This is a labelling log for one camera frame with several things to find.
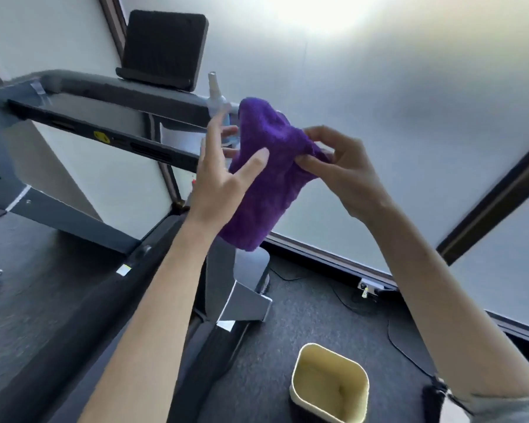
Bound person's right forearm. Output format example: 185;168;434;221
365;197;529;410

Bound purple terry cloth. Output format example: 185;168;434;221
218;97;331;252

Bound person's left forearm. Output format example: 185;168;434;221
77;218;223;423

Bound person's right hand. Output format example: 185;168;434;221
294;125;394;225

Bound beige plastic bin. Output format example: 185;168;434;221
289;343;370;423

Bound grey treadmill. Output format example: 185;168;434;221
0;69;274;423

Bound person's left hand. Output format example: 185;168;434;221
186;114;270;237

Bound grey sleeve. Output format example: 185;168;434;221
441;392;529;423

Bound clear spray bottle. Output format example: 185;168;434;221
205;71;241;148

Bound black treadmill console screen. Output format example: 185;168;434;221
116;10;210;93

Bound dark window bottom rail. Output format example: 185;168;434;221
264;232;529;346

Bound black floor cable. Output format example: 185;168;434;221
268;264;438;378

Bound black strap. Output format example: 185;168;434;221
422;375;451;423

